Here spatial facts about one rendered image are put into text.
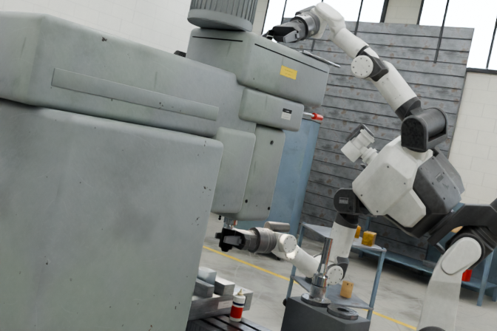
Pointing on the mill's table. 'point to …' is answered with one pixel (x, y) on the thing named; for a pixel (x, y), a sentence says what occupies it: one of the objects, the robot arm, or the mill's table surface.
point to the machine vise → (214, 301)
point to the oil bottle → (237, 306)
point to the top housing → (261, 63)
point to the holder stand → (320, 316)
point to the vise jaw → (223, 287)
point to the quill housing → (261, 175)
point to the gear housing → (271, 110)
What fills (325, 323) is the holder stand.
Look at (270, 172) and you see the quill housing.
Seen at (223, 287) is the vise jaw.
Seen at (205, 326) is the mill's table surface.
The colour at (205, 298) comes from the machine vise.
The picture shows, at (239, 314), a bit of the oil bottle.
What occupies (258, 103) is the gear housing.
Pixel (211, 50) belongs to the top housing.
